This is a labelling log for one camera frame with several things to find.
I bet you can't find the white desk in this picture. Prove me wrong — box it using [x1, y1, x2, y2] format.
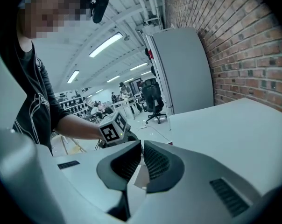
[168, 97, 282, 197]

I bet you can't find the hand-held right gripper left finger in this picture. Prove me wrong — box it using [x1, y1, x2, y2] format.
[96, 140, 142, 191]

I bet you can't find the person's left forearm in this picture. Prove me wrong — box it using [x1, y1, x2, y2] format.
[53, 113, 105, 141]

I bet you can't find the black head-worn camera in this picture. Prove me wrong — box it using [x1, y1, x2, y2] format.
[90, 0, 110, 24]

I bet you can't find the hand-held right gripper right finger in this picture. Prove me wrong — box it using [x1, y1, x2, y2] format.
[143, 140, 186, 194]

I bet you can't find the person's black printed shirt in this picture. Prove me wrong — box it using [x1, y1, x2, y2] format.
[0, 31, 74, 156]

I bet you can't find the tall grey cabinet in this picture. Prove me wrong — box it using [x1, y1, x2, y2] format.
[152, 27, 214, 115]

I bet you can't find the black office chair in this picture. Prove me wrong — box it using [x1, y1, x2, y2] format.
[141, 77, 168, 125]

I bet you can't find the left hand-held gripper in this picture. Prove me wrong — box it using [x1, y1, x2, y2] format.
[98, 111, 140, 149]

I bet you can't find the shelf with black items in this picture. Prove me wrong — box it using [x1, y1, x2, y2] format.
[54, 90, 86, 117]

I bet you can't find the white long table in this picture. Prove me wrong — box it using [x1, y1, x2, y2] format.
[110, 98, 137, 120]

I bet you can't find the ceiling light strip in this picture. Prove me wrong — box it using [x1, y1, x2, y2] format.
[66, 70, 80, 84]
[88, 31, 124, 58]

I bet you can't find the person's head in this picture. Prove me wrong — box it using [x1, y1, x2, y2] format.
[16, 0, 95, 40]

